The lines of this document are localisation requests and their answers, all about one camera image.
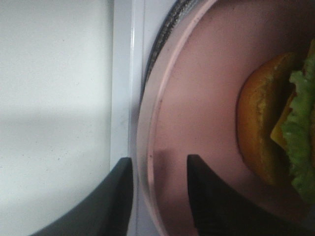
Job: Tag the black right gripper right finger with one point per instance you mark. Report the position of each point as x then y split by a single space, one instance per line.
218 210

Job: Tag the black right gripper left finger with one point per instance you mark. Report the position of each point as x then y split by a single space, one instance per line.
105 212

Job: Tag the pink round plate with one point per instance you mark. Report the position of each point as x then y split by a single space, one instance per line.
189 104

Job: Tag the burger with lettuce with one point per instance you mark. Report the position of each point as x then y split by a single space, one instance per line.
276 122

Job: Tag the white microwave oven body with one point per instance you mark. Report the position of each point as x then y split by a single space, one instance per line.
135 27

